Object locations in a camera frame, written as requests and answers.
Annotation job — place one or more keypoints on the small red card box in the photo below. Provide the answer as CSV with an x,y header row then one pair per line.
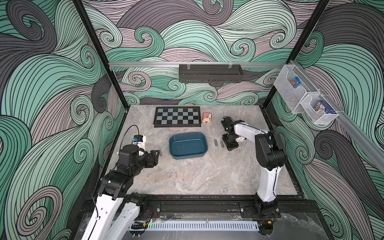
x,y
207,117

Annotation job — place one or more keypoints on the clear wall bin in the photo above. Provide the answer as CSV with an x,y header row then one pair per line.
x,y
291,96
318,118

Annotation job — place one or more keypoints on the aluminium rail wall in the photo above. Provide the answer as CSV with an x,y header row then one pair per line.
x,y
176,64
357,135

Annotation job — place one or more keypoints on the aluminium rail back wall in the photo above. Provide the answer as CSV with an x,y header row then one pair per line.
x,y
176,64

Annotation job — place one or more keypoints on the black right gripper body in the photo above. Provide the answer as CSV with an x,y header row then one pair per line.
x,y
230,138

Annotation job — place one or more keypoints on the black frame post right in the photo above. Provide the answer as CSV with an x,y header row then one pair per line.
x,y
320,8

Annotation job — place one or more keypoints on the blue box in bin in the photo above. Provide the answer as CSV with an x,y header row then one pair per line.
x,y
322,105

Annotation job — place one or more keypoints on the black grey chessboard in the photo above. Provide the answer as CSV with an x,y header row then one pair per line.
x,y
177,117

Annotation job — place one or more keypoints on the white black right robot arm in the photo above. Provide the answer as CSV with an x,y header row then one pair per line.
x,y
270,154

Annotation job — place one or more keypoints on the black wall shelf tray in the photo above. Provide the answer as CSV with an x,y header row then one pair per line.
x,y
211,74

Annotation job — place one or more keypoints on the black frame post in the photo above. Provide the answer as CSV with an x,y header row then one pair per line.
x,y
95,41
320,8

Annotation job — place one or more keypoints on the black frame post left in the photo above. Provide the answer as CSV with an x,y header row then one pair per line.
x,y
95,41

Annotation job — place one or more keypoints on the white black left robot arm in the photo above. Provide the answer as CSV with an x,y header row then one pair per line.
x,y
114,211

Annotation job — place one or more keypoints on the aluminium rail right wall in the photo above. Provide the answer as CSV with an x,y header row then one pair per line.
x,y
357,135

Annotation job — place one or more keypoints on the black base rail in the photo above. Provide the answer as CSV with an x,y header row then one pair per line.
x,y
167,207

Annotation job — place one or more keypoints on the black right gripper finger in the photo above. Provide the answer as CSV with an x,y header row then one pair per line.
x,y
235,144
227,143

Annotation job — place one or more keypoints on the clear wall bin far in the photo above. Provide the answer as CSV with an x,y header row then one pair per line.
x,y
291,96

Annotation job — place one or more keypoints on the clear wall bin near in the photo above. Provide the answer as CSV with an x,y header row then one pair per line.
x,y
318,118

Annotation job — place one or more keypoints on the teal plastic storage box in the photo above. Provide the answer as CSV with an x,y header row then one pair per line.
x,y
188,145

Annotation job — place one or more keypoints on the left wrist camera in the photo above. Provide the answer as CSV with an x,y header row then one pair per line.
x,y
139,140

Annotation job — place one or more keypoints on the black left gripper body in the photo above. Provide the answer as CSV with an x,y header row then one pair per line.
x,y
141,161

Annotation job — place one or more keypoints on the blue red item in bin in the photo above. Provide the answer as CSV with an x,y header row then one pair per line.
x,y
295,82

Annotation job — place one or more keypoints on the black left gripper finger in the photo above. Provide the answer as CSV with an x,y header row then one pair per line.
x,y
154,162
156,154

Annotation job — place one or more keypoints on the white slotted cable duct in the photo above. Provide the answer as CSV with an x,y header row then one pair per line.
x,y
221,226

